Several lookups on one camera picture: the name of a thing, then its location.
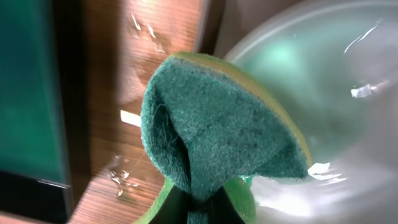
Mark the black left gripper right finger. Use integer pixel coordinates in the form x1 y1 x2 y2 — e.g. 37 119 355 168
206 187 244 224

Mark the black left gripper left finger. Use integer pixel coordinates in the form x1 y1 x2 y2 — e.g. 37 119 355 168
149 186 190 224

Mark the green yellow sponge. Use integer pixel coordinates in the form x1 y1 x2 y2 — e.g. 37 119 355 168
139 52 312 224

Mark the white plate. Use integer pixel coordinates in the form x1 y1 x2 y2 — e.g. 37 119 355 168
225 1 397 224

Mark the black water tray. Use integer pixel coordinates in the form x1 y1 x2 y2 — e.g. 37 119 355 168
1 0 91 223

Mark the dark grey serving tray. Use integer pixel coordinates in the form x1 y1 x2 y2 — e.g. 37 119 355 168
193 0 301 58

